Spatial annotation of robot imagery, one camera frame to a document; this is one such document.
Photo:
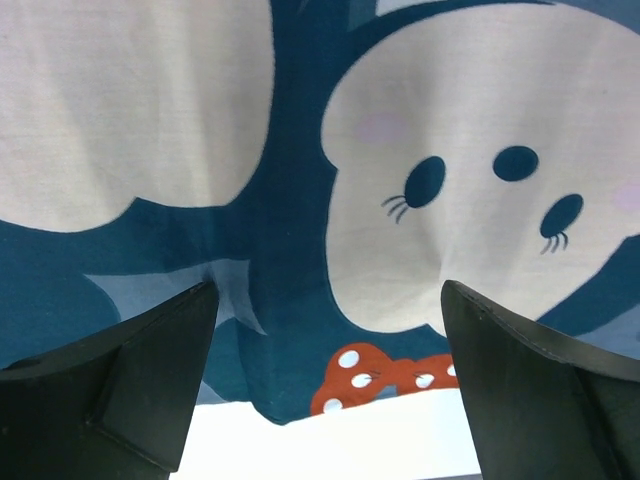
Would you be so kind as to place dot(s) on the blue cartoon mouse placemat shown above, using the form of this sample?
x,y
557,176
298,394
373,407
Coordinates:
x,y
329,165

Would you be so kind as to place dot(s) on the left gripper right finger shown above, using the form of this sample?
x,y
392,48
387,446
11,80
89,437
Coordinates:
x,y
540,404

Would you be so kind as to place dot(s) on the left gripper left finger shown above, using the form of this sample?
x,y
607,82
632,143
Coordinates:
x,y
117,404

